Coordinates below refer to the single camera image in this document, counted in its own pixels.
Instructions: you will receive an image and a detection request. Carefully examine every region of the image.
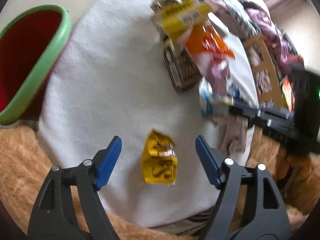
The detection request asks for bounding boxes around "pink white snack box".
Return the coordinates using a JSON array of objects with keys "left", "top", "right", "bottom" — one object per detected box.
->
[{"left": 220, "top": 116, "right": 248, "bottom": 156}]

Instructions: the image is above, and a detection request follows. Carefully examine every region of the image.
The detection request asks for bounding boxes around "dark blue snack wrapper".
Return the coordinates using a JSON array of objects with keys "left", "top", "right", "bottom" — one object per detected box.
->
[{"left": 199, "top": 77, "right": 243, "bottom": 122}]

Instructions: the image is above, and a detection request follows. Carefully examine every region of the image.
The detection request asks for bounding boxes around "pink foil wrapper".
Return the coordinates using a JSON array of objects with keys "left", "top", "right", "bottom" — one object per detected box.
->
[{"left": 197, "top": 54, "right": 231, "bottom": 96}]

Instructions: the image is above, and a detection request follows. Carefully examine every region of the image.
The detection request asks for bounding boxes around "small yellow wrapper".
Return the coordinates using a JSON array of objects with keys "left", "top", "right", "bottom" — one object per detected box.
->
[{"left": 140, "top": 130, "right": 178, "bottom": 186}]

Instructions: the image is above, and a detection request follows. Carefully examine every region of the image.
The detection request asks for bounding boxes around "dark brown carton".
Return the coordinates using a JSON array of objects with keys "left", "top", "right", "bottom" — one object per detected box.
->
[{"left": 162, "top": 36, "right": 202, "bottom": 92}]

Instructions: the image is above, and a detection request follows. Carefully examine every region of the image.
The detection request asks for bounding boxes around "orange snack bag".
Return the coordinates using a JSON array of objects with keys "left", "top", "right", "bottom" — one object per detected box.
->
[{"left": 184, "top": 24, "right": 235, "bottom": 59}]

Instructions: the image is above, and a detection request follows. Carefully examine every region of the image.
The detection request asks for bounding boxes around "yellow white box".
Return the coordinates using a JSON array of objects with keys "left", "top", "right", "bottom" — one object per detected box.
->
[{"left": 151, "top": 0, "right": 212, "bottom": 42}]

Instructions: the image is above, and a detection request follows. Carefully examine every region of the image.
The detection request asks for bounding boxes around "newspaper ball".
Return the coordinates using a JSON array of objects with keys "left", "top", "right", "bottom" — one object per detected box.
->
[{"left": 150, "top": 0, "right": 182, "bottom": 13}]

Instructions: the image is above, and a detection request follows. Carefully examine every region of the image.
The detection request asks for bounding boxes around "tan fuzzy sleeve right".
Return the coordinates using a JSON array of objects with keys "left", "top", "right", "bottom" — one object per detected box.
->
[{"left": 246, "top": 127, "right": 319, "bottom": 231}]

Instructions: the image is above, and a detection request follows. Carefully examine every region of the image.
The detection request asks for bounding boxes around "purple clothes pile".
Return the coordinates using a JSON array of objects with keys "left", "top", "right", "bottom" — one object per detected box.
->
[{"left": 244, "top": 1, "right": 305, "bottom": 76}]

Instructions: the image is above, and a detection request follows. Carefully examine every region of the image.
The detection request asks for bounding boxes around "white towel mat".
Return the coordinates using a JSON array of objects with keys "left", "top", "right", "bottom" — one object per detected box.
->
[{"left": 37, "top": 0, "right": 223, "bottom": 228}]

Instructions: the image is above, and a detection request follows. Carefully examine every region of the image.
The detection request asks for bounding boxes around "red bucket green rim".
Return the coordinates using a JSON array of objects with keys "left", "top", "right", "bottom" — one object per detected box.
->
[{"left": 1, "top": 4, "right": 72, "bottom": 126}]

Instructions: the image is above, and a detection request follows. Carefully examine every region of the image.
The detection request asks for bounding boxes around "wooden chair frame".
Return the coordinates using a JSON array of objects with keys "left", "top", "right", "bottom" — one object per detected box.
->
[{"left": 243, "top": 34, "right": 283, "bottom": 107}]

